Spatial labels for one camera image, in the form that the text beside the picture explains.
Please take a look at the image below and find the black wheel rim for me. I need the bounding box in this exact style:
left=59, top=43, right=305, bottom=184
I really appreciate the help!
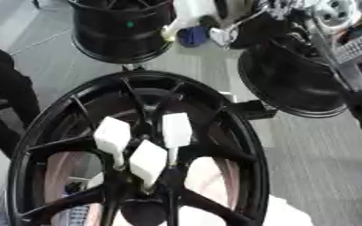
left=66, top=0, right=177, bottom=64
left=237, top=40, right=350, bottom=119

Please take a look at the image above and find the black spoked wheel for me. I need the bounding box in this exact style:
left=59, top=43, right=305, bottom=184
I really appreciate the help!
left=6, top=70, right=271, bottom=226

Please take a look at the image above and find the silver wheel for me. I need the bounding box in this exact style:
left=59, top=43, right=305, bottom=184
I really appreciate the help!
left=312, top=0, right=358, bottom=34

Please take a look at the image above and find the person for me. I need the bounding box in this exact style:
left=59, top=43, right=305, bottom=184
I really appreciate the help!
left=0, top=19, right=42, bottom=158

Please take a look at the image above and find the metal rack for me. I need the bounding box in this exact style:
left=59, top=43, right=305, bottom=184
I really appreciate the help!
left=305, top=0, right=362, bottom=89

